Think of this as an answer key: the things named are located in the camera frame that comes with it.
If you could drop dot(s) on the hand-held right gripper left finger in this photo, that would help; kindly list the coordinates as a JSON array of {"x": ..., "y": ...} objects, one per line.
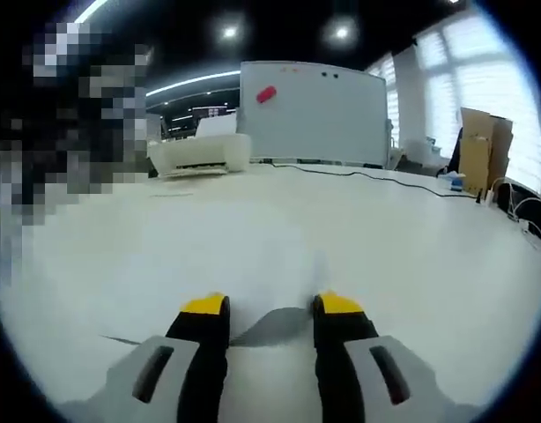
[{"x": 120, "y": 388}]

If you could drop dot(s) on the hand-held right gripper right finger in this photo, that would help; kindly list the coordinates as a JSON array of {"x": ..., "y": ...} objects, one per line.
[{"x": 416, "y": 388}]

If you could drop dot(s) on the stack of white printing papers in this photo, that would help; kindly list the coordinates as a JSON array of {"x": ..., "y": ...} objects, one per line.
[{"x": 165, "y": 273}]

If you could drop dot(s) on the blue tissue box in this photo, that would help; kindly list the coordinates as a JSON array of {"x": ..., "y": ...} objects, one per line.
[{"x": 456, "y": 183}]

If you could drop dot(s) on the brown cardboard box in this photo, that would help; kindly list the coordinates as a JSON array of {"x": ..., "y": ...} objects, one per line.
[{"x": 482, "y": 150}]

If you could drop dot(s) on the white printer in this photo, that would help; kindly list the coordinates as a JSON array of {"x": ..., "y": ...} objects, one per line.
[{"x": 204, "y": 152}]

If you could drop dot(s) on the whiteboard on stand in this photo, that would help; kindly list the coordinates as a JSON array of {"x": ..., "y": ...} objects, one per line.
[{"x": 323, "y": 119}]

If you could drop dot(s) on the dark hanging display screen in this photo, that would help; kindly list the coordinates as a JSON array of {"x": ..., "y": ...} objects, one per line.
[{"x": 211, "y": 112}]

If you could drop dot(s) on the window with white blinds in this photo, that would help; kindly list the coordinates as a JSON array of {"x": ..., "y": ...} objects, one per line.
[{"x": 473, "y": 66}]

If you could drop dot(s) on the red whiteboard eraser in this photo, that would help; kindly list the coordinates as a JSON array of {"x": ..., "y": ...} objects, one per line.
[{"x": 266, "y": 94}]

